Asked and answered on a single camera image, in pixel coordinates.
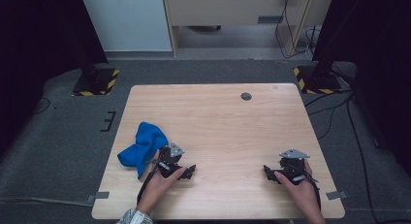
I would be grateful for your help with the person's left hand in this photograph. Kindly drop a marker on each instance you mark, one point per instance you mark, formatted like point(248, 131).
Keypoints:
point(158, 188)

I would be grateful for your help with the person's right hand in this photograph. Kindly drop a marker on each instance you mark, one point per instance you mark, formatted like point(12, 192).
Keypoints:
point(302, 191)

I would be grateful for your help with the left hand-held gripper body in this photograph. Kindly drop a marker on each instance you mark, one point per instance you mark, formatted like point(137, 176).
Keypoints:
point(168, 159)

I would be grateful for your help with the dark round table grommet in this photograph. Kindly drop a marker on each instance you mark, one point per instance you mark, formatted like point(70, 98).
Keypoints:
point(246, 96)

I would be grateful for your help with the black yellow striped stand base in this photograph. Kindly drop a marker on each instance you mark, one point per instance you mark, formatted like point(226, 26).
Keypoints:
point(318, 81)
point(97, 83)

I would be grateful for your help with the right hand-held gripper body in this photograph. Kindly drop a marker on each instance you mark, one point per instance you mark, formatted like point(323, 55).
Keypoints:
point(292, 167)

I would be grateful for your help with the blue cloth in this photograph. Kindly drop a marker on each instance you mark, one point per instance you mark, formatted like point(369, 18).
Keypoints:
point(145, 146)

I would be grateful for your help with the dark round object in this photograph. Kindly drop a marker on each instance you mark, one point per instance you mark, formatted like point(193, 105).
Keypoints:
point(204, 28)

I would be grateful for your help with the black curtain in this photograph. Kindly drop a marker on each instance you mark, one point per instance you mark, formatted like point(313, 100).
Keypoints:
point(378, 56)
point(38, 56)

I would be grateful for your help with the white panel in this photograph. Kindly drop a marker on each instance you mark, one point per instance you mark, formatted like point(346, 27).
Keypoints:
point(126, 20)

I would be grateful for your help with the light wooden cabinet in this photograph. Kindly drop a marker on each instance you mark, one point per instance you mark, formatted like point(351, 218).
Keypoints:
point(226, 10)

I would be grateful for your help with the grey tape strip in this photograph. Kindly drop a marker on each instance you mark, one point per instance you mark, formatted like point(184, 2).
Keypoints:
point(101, 195)
point(336, 195)

